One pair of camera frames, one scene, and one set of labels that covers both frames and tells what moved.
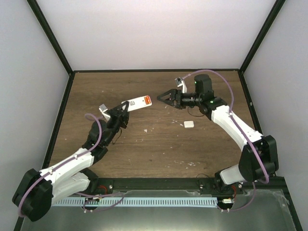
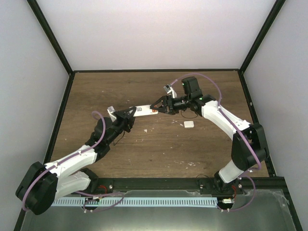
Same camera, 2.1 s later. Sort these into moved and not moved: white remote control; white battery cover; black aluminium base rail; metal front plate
Moved: white remote control
Not moved: metal front plate; white battery cover; black aluminium base rail
